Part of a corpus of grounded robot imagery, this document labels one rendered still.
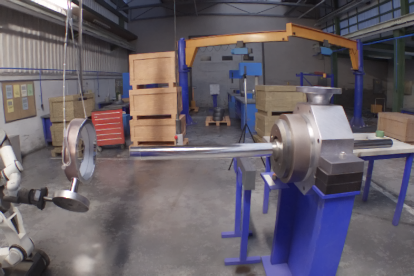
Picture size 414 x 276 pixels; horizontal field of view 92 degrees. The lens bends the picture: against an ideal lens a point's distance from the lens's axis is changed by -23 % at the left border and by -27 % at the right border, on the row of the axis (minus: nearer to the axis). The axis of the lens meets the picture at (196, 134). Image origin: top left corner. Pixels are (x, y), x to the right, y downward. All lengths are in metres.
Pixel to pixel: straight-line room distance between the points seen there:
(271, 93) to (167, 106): 2.20
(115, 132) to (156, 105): 1.16
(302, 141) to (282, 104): 4.48
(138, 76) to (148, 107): 0.69
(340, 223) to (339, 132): 0.44
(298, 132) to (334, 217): 0.44
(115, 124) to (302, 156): 4.96
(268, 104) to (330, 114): 4.28
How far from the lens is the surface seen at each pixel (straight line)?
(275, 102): 5.63
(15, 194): 1.49
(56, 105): 5.95
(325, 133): 1.24
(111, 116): 5.79
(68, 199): 1.29
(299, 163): 1.25
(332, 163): 1.13
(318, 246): 1.33
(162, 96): 5.34
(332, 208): 1.24
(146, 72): 5.44
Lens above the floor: 1.44
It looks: 12 degrees down
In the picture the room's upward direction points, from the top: 2 degrees counter-clockwise
